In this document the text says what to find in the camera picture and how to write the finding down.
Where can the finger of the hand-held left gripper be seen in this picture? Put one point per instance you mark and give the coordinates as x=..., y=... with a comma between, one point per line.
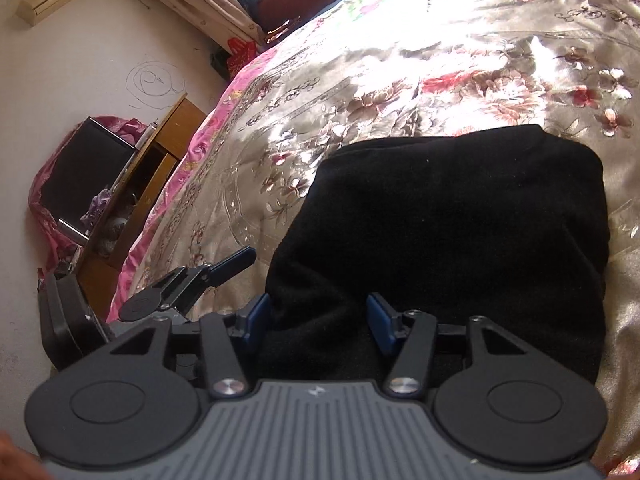
x=230, y=263

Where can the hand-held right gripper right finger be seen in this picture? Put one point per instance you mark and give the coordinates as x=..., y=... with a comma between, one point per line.
x=380, y=321

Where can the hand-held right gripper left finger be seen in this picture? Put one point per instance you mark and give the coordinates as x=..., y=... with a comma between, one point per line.
x=260, y=316

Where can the black pants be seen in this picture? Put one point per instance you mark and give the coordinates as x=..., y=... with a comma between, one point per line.
x=440, y=250

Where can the wooden cabinet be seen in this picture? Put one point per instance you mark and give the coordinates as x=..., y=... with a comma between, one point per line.
x=140, y=190

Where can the pink cloth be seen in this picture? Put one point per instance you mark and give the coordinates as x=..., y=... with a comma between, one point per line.
x=45, y=195

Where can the black television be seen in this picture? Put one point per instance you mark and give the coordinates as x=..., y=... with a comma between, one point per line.
x=85, y=170

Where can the red bag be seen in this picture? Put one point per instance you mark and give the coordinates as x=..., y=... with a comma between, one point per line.
x=244, y=54

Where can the floral satin bedspread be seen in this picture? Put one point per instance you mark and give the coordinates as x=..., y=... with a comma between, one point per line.
x=400, y=70

